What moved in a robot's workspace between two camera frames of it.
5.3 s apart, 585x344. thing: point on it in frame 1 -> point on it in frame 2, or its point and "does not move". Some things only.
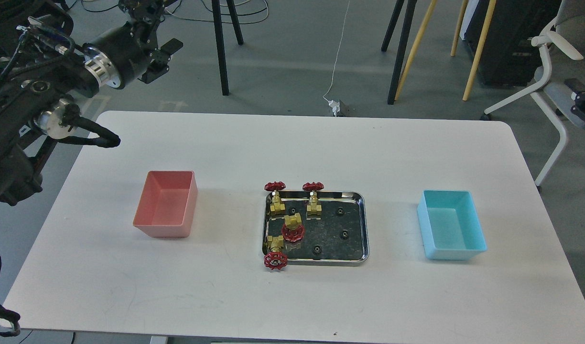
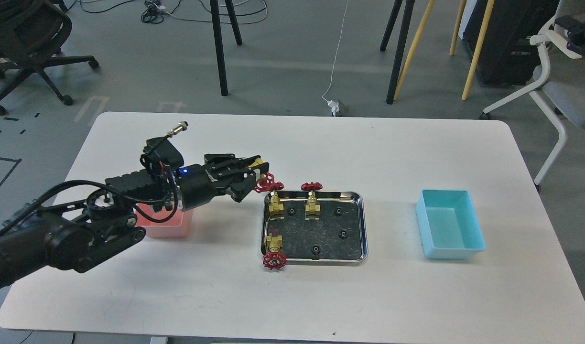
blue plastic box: [450, 228] does not move
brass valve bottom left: [276, 259] does not move
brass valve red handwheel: [293, 230] -> [266, 182]
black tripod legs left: [219, 40] does not move
